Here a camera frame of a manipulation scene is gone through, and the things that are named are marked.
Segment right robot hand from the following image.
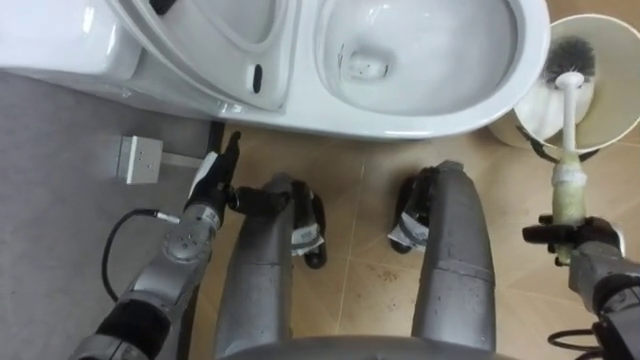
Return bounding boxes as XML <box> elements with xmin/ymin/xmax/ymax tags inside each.
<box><xmin>521</xmin><ymin>214</ymin><xmax>622</xmax><ymax>267</ymax></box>

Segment white wall socket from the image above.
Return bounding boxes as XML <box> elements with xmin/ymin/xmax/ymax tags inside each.
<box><xmin>115</xmin><ymin>134</ymin><xmax>165</xmax><ymax>186</ymax></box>

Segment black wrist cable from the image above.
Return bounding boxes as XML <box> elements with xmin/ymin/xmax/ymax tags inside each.
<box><xmin>101</xmin><ymin>208</ymin><xmax>181</xmax><ymax>304</ymax></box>
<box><xmin>547</xmin><ymin>327</ymin><xmax>607</xmax><ymax>360</ymax></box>

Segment white ceramic toilet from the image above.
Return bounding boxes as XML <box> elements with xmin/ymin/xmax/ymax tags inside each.
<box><xmin>0</xmin><ymin>0</ymin><xmax>552</xmax><ymax>141</ymax></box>

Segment robot legs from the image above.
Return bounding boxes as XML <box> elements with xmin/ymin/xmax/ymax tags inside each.
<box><xmin>213</xmin><ymin>159</ymin><xmax>498</xmax><ymax>359</ymax></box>

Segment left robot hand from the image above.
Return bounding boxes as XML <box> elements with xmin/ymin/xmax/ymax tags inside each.
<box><xmin>183</xmin><ymin>130</ymin><xmax>242</xmax><ymax>215</ymax></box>

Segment cream toilet brush holder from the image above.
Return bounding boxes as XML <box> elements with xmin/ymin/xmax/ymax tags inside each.
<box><xmin>488</xmin><ymin>13</ymin><xmax>640</xmax><ymax>164</ymax></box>

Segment white toilet brush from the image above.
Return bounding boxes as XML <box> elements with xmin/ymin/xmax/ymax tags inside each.
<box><xmin>540</xmin><ymin>35</ymin><xmax>597</xmax><ymax>267</ymax></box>

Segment robot body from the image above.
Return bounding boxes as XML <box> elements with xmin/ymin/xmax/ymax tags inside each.
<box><xmin>217</xmin><ymin>335</ymin><xmax>516</xmax><ymax>360</ymax></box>

